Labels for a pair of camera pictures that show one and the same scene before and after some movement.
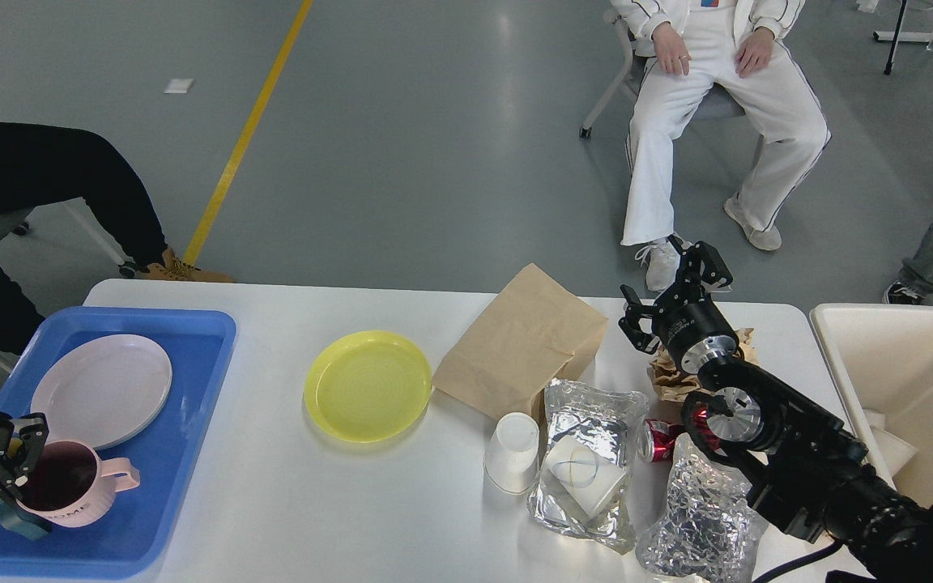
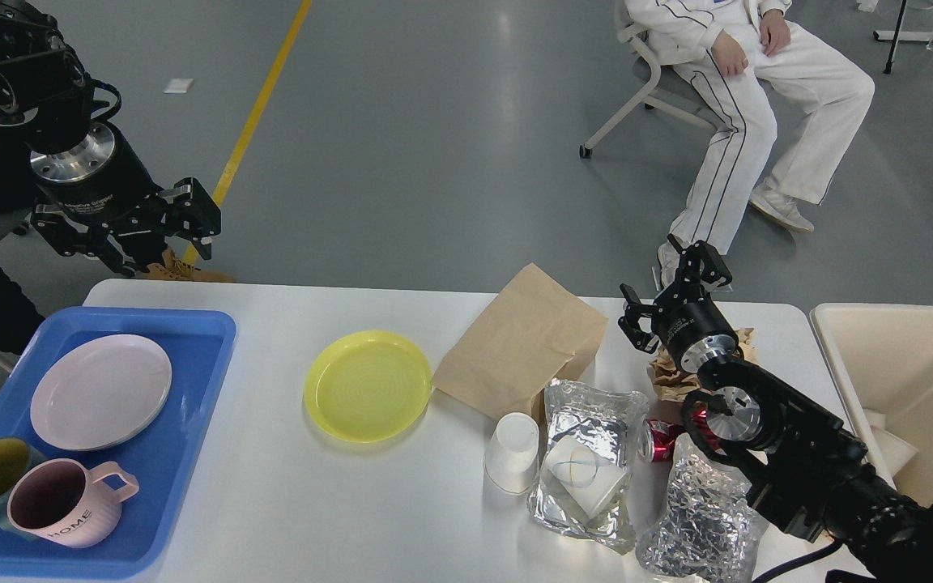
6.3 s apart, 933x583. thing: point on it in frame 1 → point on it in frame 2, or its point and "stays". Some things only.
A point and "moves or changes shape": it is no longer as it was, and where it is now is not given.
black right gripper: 694,331 stays
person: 691,53 → 751,70
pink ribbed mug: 73,487 moves or changes shape
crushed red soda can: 658,439 stays
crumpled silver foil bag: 702,527 stays
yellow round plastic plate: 368,386 stays
